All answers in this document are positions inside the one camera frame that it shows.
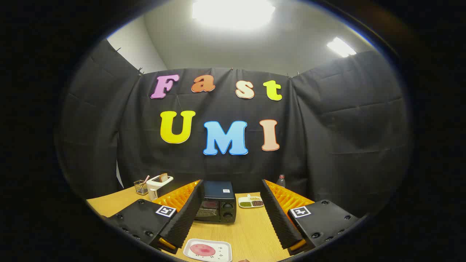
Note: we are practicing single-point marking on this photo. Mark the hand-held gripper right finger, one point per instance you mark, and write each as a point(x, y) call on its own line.
point(278, 214)

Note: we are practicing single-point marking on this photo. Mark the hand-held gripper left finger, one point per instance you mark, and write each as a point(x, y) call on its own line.
point(187, 214)

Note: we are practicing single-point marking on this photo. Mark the black toaster oven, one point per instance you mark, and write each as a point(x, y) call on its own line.
point(218, 194)

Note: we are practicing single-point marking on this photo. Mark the pink ham slice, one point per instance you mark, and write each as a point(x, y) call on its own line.
point(202, 250)

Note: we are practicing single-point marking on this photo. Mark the white square food tray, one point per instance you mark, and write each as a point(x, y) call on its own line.
point(222, 249)

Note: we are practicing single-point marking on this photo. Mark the white bread toaster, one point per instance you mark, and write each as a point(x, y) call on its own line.
point(156, 189)

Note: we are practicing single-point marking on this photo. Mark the white divided bean dish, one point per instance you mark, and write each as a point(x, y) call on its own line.
point(251, 202)

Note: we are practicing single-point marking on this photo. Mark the plastic bottle red label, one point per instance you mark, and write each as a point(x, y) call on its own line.
point(280, 181)

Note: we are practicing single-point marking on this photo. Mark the brown toast slice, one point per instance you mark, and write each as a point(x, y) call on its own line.
point(163, 177)

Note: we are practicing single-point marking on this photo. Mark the black backdrop cloth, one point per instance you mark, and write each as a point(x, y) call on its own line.
point(335, 127)

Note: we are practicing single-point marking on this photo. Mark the small ceiling light panel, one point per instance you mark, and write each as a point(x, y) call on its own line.
point(340, 47)

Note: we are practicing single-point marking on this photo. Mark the large ceiling light panel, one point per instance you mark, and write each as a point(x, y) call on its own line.
point(233, 12)

